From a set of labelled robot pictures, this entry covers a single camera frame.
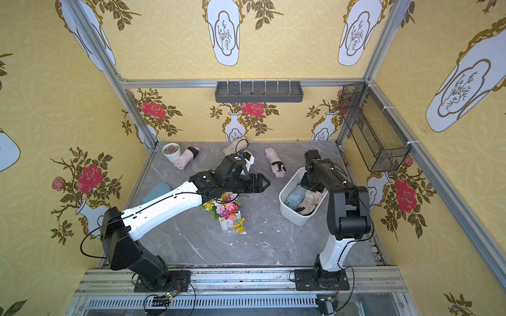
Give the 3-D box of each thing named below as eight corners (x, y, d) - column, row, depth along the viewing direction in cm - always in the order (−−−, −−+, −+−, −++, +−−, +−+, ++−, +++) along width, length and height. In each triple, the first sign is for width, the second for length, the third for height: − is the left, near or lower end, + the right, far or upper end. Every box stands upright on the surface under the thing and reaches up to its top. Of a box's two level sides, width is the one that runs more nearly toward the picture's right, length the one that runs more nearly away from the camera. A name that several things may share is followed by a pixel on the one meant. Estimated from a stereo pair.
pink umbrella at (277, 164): (276, 179, 106) (277, 173, 102) (263, 154, 117) (263, 148, 113) (287, 176, 107) (288, 170, 103) (273, 151, 119) (273, 145, 115)
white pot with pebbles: (164, 164, 113) (159, 154, 107) (169, 152, 120) (164, 142, 113) (180, 164, 113) (176, 154, 107) (184, 152, 120) (180, 142, 113)
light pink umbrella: (175, 167, 112) (172, 161, 108) (193, 149, 121) (191, 144, 117) (183, 171, 110) (180, 166, 106) (201, 153, 119) (199, 147, 115)
